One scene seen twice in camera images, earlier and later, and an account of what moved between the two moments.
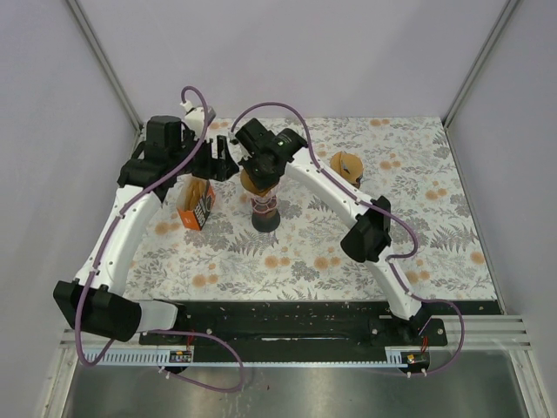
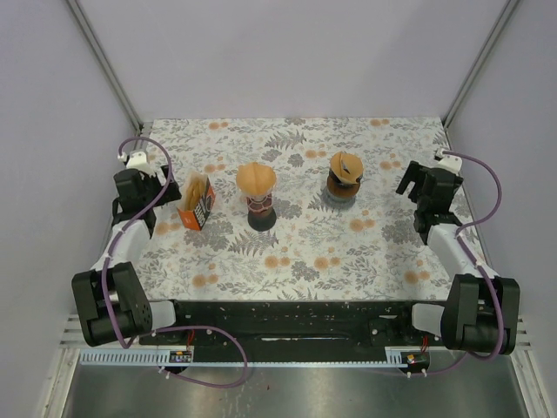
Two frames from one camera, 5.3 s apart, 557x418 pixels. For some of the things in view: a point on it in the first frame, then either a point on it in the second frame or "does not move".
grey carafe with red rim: (265, 218) does not move
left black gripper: (220, 168) to (170, 193)
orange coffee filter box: (195, 198) does not move
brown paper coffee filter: (348, 165) does not move
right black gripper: (265, 184) to (413, 173)
